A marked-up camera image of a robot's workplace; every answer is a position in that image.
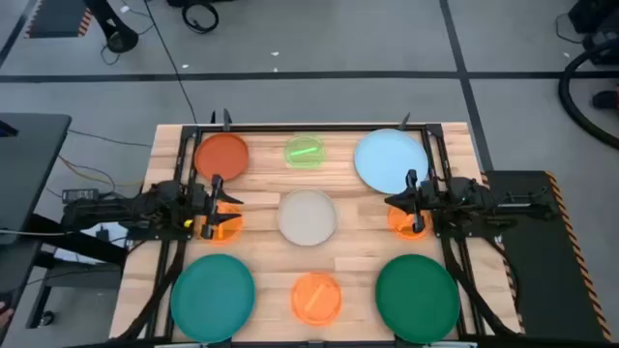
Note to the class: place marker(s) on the black power adapter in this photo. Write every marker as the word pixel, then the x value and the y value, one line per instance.
pixel 79 195

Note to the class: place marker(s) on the orange translucent small plate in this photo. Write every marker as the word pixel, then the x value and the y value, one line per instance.
pixel 233 232
pixel 399 229
pixel 316 298

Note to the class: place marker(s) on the teal large plastic plate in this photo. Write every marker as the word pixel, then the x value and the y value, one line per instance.
pixel 213 298

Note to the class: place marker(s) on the black desk top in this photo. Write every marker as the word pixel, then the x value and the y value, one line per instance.
pixel 29 164

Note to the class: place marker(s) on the black mat with hazard stripes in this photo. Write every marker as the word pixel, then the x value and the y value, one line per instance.
pixel 546 280

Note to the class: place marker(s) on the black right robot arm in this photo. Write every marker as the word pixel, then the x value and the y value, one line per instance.
pixel 483 205

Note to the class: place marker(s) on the beige plastic plate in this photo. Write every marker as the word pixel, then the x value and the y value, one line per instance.
pixel 307 217

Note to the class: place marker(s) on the brown-orange plastic plate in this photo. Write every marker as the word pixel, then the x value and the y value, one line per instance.
pixel 220 154

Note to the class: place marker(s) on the black frame clamp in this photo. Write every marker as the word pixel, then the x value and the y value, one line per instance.
pixel 226 120
pixel 405 121

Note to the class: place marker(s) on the black aluminium table frame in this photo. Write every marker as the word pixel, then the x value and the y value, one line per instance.
pixel 314 128

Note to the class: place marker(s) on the person's hand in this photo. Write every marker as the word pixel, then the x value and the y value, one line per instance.
pixel 4 315

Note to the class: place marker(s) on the green translucent small plate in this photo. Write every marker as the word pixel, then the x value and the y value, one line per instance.
pixel 304 152

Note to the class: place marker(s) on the dark green large plate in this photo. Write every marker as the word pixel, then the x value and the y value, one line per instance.
pixel 417 298

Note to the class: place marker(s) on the light blue large plate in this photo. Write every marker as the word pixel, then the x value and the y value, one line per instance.
pixel 387 157

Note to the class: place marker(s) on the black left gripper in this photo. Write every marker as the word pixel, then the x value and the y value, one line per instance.
pixel 216 208

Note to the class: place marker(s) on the black desk leg frame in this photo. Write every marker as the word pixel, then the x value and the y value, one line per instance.
pixel 87 246

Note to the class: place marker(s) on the small black hazard-striped mat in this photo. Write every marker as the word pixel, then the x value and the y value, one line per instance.
pixel 55 17

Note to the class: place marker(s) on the black stand base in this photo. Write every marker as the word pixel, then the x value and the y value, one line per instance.
pixel 118 38

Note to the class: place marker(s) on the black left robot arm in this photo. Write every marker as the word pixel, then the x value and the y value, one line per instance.
pixel 121 210

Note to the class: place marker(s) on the white paper sheet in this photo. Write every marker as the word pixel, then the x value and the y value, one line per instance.
pixel 109 239

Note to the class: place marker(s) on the black shoe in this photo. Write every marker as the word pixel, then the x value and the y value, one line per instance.
pixel 605 99

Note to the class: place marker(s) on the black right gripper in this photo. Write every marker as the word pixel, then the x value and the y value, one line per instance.
pixel 417 203

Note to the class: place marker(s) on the black caster wheel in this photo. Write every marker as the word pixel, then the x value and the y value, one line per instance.
pixel 47 318

